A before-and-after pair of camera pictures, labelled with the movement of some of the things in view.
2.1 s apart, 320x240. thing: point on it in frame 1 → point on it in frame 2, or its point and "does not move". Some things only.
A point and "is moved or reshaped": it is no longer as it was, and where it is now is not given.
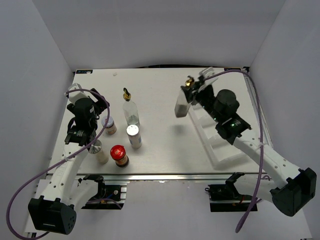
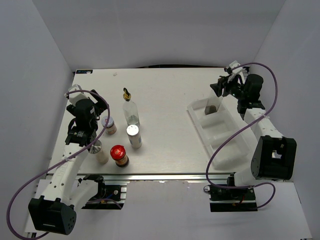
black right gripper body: (202, 95) → (232, 87)
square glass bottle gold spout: (182, 106) is moved or reshaped
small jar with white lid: (110, 128) does not move
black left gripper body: (98, 106) does not move
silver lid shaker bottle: (134, 135) does not move
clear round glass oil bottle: (130, 109) does not move
